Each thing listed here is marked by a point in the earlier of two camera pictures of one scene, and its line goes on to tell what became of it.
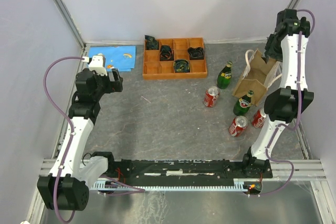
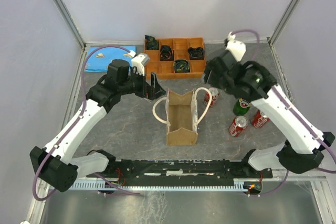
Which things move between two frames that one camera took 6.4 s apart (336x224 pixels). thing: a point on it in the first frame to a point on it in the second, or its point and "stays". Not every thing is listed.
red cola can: [259, 118] stays
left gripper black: [116, 86] to [152, 92]
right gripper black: [269, 51] to [213, 82]
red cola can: [211, 96] stays
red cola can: [238, 126] stays
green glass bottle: [242, 106] stays
